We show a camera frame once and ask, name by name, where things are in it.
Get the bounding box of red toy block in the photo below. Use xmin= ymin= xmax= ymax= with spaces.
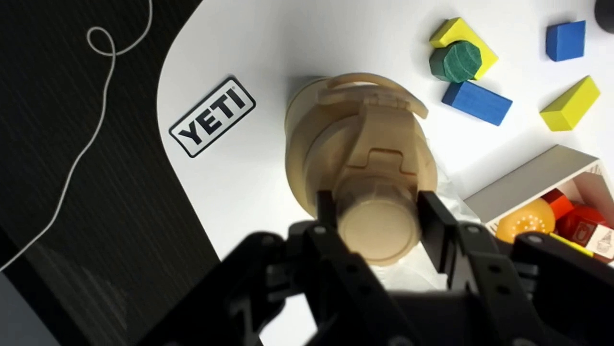
xmin=541 ymin=186 xmax=614 ymax=242

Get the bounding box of thin white cable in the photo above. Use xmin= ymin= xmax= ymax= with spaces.
xmin=0 ymin=0 xmax=155 ymax=274

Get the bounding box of blue cube block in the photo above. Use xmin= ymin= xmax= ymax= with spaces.
xmin=543 ymin=19 xmax=589 ymax=63

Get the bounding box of yellow wedge block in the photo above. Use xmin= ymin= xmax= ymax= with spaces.
xmin=539 ymin=73 xmax=602 ymax=134

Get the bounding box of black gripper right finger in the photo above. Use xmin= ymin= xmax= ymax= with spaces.
xmin=414 ymin=188 xmax=535 ymax=313

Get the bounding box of YETI sticker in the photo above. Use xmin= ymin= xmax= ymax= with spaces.
xmin=167 ymin=74 xmax=259 ymax=159

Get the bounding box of tan bottle with lid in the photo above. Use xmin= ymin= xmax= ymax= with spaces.
xmin=282 ymin=69 xmax=441 ymax=269

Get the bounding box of orange toy ball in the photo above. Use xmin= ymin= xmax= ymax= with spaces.
xmin=493 ymin=196 xmax=558 ymax=246

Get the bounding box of yellow block in box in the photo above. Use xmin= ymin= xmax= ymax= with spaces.
xmin=547 ymin=230 xmax=604 ymax=259

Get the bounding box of blue rectangular block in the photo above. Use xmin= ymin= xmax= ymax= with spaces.
xmin=439 ymin=78 xmax=516 ymax=128

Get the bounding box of yellow square block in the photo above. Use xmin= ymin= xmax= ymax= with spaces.
xmin=428 ymin=15 xmax=501 ymax=82

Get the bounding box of small wooden toy box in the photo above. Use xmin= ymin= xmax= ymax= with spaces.
xmin=462 ymin=142 xmax=614 ymax=261

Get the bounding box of green hexagonal block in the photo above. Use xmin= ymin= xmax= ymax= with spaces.
xmin=428 ymin=38 xmax=483 ymax=86

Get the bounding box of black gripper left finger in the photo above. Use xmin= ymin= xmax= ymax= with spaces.
xmin=286 ymin=188 xmax=391 ymax=315

